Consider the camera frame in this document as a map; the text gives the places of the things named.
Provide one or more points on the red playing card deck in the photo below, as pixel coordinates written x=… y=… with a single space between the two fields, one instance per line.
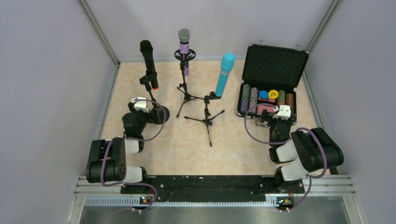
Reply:
x=261 y=108

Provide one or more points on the yellow dealer chip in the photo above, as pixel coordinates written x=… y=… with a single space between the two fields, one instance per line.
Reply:
x=273 y=94

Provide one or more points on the black microphone orange end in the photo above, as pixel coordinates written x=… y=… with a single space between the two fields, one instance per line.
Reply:
x=147 y=52

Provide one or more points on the blue dealer chip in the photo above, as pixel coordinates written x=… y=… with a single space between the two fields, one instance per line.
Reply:
x=263 y=95

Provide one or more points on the brown poker chip stack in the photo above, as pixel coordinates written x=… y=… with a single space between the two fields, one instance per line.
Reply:
x=289 y=100

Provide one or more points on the purple poker chip stack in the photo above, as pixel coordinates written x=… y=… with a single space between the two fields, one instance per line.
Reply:
x=245 y=98

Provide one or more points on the black tripod shock-mount stand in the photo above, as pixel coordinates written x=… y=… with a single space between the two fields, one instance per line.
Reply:
x=183 y=86

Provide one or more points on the green poker chip stack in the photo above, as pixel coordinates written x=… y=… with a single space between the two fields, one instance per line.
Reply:
x=281 y=98

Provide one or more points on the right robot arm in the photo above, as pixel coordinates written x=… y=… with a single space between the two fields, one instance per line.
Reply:
x=300 y=152

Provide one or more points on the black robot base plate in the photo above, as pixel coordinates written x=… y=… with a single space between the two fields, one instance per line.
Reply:
x=213 y=188

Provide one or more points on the black poker chip case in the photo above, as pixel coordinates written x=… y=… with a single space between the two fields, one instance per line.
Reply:
x=272 y=68

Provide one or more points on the purple glitter microphone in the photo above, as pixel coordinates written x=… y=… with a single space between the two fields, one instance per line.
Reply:
x=184 y=37

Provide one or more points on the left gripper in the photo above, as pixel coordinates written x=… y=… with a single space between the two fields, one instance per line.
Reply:
x=136 y=109

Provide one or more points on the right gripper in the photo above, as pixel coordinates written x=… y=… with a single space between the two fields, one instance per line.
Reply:
x=269 y=115

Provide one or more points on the black round-base mic stand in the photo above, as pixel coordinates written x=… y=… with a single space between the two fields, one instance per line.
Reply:
x=151 y=89

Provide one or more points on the white cable duct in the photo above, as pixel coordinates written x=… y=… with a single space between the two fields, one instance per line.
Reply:
x=137 y=202

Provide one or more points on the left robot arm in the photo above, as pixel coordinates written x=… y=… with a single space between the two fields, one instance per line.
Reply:
x=107 y=158

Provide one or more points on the teal toy microphone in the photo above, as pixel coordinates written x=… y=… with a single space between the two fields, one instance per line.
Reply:
x=226 y=66

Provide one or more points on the blue orange poker chip stack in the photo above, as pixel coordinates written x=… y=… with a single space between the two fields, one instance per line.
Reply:
x=253 y=98

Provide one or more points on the black tripod stand with clip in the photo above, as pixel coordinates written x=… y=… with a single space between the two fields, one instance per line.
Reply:
x=208 y=120

